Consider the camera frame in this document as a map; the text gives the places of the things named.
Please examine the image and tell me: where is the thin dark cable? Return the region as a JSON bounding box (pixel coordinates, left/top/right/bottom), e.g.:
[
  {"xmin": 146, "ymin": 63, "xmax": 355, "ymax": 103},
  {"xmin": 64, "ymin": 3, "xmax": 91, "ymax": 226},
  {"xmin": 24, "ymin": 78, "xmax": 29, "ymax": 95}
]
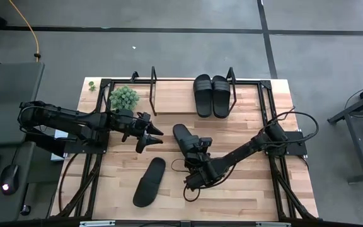
[{"xmin": 57, "ymin": 153, "xmax": 80, "ymax": 212}]

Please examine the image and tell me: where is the black aluminium table frame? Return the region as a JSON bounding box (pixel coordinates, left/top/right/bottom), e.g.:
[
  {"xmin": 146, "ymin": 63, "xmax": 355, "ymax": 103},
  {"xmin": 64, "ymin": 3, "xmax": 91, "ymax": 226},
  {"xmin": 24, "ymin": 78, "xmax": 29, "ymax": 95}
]
[{"xmin": 47, "ymin": 77, "xmax": 320, "ymax": 221}]

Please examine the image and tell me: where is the dark grey metal table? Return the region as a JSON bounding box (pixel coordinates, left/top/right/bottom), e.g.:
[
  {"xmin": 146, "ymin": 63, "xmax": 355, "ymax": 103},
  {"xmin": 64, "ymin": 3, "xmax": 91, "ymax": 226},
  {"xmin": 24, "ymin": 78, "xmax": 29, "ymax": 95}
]
[{"xmin": 326, "ymin": 78, "xmax": 363, "ymax": 185}]

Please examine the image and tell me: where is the black computer mouse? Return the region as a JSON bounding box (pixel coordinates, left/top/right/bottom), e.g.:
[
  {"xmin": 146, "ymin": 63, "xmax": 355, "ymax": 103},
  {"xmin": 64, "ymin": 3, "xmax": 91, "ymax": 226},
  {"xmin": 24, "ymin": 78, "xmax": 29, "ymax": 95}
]
[{"xmin": 0, "ymin": 163, "xmax": 20, "ymax": 195}]

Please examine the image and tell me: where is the grey desk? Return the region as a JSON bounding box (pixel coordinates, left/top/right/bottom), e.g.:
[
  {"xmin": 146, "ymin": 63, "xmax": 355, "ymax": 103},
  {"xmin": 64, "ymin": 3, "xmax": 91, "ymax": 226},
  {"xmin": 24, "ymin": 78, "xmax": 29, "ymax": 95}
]
[{"xmin": 0, "ymin": 62, "xmax": 45, "ymax": 221}]

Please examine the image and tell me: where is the black rubber slide sandal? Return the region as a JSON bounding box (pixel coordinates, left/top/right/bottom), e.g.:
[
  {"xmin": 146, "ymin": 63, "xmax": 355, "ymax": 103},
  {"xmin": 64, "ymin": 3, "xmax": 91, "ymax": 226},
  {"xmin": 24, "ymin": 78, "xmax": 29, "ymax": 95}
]
[
  {"xmin": 193, "ymin": 73, "xmax": 214, "ymax": 119},
  {"xmin": 172, "ymin": 123, "xmax": 205, "ymax": 158},
  {"xmin": 211, "ymin": 74, "xmax": 232, "ymax": 119},
  {"xmin": 132, "ymin": 156, "xmax": 167, "ymax": 208}
]

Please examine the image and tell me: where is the green artificial plant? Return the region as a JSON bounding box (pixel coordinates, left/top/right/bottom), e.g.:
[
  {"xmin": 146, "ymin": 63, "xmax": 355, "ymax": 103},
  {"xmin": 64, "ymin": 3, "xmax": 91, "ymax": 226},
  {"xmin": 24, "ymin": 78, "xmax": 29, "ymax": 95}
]
[{"xmin": 108, "ymin": 85, "xmax": 141, "ymax": 112}]

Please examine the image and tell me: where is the yellow cable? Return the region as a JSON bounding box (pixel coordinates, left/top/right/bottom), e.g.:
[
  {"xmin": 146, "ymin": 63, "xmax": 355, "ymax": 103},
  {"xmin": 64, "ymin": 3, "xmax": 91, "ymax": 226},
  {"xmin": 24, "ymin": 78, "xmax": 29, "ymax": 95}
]
[{"xmin": 8, "ymin": 0, "xmax": 41, "ymax": 62}]

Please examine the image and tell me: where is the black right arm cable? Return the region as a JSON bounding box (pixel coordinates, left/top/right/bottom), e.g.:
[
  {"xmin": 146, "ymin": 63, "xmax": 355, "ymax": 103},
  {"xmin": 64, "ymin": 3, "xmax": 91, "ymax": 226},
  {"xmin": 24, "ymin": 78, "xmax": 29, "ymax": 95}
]
[{"xmin": 262, "ymin": 107, "xmax": 320, "ymax": 149}]

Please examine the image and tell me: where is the wooden shelf with black frame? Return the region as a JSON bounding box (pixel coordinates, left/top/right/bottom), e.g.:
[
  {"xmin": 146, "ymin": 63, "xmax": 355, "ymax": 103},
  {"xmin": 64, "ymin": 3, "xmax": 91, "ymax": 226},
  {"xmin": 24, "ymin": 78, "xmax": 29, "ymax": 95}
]
[{"xmin": 130, "ymin": 66, "xmax": 238, "ymax": 117}]

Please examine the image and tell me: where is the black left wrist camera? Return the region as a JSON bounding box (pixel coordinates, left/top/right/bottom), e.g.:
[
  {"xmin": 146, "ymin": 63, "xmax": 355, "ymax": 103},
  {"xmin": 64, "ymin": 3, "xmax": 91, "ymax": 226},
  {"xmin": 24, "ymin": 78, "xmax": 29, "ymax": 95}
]
[{"xmin": 135, "ymin": 134, "xmax": 150, "ymax": 154}]

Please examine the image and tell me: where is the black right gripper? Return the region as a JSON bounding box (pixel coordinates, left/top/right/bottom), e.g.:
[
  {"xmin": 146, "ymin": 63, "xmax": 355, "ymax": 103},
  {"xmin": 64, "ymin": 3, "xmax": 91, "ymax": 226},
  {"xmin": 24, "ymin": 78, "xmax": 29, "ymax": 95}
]
[{"xmin": 185, "ymin": 136, "xmax": 217, "ymax": 177}]

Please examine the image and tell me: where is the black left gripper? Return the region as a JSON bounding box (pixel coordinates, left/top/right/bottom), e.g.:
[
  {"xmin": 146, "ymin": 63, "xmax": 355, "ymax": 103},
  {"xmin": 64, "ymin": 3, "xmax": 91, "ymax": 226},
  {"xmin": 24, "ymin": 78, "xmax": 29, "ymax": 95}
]
[{"xmin": 115, "ymin": 109, "xmax": 164, "ymax": 148}]

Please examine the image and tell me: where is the silver metal bracket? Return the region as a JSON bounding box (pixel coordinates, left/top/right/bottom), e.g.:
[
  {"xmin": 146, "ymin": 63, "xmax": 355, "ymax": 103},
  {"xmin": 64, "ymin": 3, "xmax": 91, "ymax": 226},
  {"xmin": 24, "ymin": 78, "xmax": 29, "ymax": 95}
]
[
  {"xmin": 79, "ymin": 220, "xmax": 116, "ymax": 227},
  {"xmin": 255, "ymin": 221, "xmax": 292, "ymax": 227}
]

